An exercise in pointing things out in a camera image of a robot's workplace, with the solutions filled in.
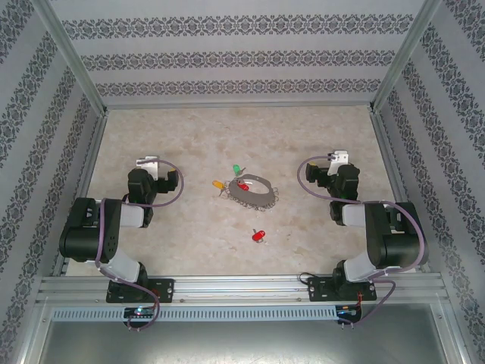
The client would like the grey slotted cable duct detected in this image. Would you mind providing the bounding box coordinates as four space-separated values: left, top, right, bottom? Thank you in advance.
51 306 338 322

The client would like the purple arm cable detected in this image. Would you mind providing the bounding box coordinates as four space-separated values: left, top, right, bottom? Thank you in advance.
297 152 429 329
94 158 186 331

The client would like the wide aluminium mounting rail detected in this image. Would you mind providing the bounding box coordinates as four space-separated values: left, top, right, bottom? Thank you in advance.
37 275 444 304

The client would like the metal keyring plate with rings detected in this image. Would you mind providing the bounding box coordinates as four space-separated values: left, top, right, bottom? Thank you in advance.
226 172 280 213

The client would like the aluminium frame post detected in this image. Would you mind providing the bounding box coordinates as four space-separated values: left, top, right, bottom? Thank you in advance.
369 0 444 113
32 0 109 115

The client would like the grey sheet metal panel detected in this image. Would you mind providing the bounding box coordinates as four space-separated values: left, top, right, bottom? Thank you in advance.
22 303 467 364

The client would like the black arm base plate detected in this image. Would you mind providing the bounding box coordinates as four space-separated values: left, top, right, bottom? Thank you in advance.
105 278 176 304
306 275 378 303

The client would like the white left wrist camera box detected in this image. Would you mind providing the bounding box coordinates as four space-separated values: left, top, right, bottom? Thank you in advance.
136 155 160 181

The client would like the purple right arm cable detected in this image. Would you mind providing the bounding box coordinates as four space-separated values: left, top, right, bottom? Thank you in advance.
297 152 429 329

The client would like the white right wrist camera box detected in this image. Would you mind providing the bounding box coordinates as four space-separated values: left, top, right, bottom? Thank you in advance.
327 150 350 176

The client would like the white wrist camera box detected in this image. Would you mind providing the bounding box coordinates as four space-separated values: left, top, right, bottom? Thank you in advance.
136 155 160 181
327 150 350 176

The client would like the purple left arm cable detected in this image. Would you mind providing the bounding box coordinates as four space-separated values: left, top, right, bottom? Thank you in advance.
94 158 186 331

